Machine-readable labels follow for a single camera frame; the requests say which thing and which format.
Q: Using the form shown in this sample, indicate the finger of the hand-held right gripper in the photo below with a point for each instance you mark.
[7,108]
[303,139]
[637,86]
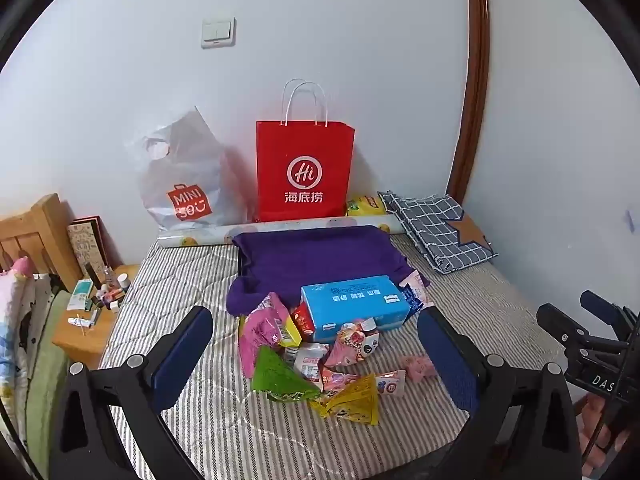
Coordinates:
[567,330]
[602,306]

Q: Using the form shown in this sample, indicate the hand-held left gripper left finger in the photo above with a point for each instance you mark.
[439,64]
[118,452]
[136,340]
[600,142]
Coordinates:
[182,355]

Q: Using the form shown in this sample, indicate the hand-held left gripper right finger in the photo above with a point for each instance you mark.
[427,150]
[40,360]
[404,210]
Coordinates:
[450,360]

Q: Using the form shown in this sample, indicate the small pink candy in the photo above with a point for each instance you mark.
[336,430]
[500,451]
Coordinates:
[417,367]

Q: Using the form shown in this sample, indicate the white blue snack packet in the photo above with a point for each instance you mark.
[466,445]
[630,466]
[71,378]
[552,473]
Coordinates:
[415,295]

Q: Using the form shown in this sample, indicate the large pink snack packet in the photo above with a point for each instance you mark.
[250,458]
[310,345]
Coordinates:
[262,325]

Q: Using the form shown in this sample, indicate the green triangular snack packet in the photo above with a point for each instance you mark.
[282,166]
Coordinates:
[277,375]

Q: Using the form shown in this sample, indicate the round pink snack packet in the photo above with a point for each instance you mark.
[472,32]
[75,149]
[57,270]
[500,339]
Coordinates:
[350,347]

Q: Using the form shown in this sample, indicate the small yellow snack packet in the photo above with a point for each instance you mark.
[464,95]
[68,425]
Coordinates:
[289,334]

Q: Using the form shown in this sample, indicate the yellow triangular snack packet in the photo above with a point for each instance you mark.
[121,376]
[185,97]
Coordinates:
[350,402]

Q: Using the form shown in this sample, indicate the red snack packet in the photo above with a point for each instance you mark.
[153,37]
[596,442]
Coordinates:
[302,320]

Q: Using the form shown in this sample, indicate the purple towel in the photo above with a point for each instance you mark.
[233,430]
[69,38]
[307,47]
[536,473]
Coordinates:
[310,260]

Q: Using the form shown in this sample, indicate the person's right hand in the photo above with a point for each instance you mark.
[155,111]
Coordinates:
[597,425]

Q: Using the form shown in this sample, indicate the striped mattress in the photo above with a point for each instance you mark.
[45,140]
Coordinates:
[175,280]

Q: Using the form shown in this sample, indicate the small white capped bottle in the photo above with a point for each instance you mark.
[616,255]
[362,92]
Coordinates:
[123,281]

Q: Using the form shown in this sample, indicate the small white tube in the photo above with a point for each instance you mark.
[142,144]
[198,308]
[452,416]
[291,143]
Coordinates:
[80,320]

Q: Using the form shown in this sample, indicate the wooden nightstand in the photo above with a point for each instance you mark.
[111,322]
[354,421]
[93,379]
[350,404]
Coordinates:
[75,332]

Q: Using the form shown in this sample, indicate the blue tissue pack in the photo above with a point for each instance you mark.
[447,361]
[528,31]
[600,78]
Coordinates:
[350,300]

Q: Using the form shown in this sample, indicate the white green tube box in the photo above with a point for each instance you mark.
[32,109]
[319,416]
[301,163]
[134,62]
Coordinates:
[81,295]

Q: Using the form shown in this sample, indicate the white printed paper roll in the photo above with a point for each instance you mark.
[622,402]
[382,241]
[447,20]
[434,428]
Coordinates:
[210,237]

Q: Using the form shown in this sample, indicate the checked blue cloth with star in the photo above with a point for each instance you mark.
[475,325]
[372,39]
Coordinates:
[435,230]

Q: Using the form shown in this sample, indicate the green bed sheet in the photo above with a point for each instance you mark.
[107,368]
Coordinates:
[47,370]

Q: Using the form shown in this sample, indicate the patterned notebook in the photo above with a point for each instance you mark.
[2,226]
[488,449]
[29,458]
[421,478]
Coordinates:
[87,245]

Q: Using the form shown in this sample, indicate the yellow green snack bag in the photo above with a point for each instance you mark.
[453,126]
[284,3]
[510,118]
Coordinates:
[367,205]

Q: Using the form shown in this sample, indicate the white plastic shopping bag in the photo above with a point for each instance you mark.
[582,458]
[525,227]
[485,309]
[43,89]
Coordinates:
[190,170]

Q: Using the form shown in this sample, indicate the wooden headboard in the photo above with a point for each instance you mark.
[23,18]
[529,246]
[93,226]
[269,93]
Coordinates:
[40,230]

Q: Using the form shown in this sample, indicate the red paper carrier bag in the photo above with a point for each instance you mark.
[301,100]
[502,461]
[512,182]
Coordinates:
[305,150]

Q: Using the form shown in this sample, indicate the brown wooden door frame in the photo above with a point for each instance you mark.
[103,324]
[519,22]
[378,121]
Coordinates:
[475,85]

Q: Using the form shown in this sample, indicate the white wall switch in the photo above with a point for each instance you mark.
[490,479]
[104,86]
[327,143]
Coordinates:
[218,33]

